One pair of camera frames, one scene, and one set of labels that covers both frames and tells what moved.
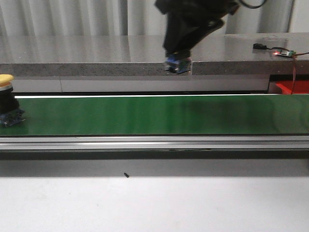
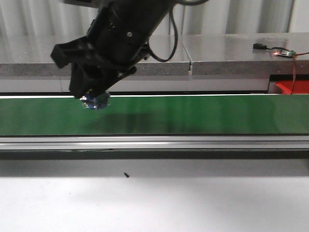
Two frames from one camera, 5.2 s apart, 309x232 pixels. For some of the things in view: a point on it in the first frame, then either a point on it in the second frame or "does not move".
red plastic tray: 300,86 does not move
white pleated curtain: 137,18 does not move
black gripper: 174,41 → 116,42
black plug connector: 260,46 does not move
